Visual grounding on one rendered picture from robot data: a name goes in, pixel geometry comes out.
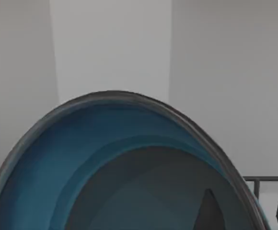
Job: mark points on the dark grey dish rack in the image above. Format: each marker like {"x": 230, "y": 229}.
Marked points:
{"x": 266, "y": 179}

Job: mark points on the blue plate with grey rim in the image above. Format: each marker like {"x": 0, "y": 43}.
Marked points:
{"x": 86, "y": 148}

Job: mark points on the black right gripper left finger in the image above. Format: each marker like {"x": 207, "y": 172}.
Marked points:
{"x": 209, "y": 213}

